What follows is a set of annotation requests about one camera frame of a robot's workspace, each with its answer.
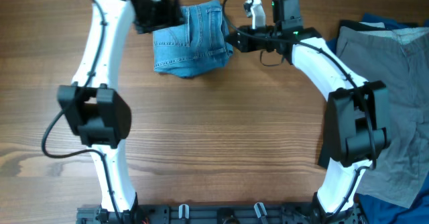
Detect light blue denim jeans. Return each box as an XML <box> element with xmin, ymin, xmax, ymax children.
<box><xmin>153</xmin><ymin>0</ymin><xmax>233</xmax><ymax>78</ymax></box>

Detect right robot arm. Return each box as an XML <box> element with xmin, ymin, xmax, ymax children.
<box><xmin>225</xmin><ymin>0</ymin><xmax>391</xmax><ymax>223</ymax></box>

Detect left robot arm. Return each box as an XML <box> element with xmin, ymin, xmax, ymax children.
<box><xmin>57</xmin><ymin>0</ymin><xmax>184</xmax><ymax>223</ymax></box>

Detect grey folded shorts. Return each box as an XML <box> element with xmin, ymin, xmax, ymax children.
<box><xmin>336</xmin><ymin>26</ymin><xmax>428</xmax><ymax>208</ymax></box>

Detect dark blue folded garment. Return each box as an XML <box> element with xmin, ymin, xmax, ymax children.
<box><xmin>326</xmin><ymin>13</ymin><xmax>429</xmax><ymax>224</ymax></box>

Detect right grey rail clip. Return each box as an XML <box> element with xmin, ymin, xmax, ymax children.
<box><xmin>253</xmin><ymin>202</ymin><xmax>267</xmax><ymax>219</ymax></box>

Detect grey rail clip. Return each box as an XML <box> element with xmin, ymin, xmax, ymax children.
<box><xmin>178</xmin><ymin>204</ymin><xmax>190</xmax><ymax>219</ymax></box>
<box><xmin>253</xmin><ymin>202</ymin><xmax>267</xmax><ymax>219</ymax></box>

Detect left grey rail clip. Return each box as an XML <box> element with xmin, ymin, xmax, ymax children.
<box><xmin>178</xmin><ymin>204</ymin><xmax>190</xmax><ymax>219</ymax></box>

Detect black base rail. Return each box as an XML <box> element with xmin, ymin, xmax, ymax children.
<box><xmin>76</xmin><ymin>203</ymin><xmax>369</xmax><ymax>224</ymax></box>

